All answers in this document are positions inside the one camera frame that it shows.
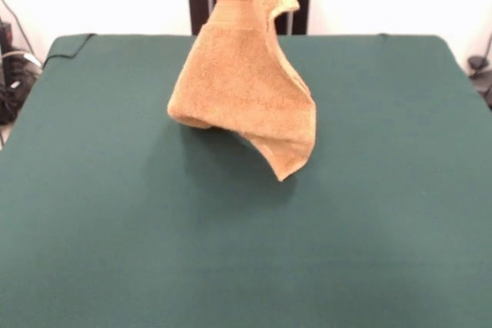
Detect black wall power strip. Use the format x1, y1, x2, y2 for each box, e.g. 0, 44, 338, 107
0, 20, 15, 52

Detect dark green table cloth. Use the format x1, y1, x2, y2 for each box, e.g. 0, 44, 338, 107
0, 32, 492, 328

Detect black power adapter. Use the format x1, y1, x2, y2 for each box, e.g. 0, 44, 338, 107
467, 56, 487, 79

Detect bundle of dark cables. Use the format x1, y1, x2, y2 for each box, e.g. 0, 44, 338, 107
0, 49, 44, 125

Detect tan terry towel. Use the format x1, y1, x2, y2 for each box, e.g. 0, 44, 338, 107
166, 0, 318, 182

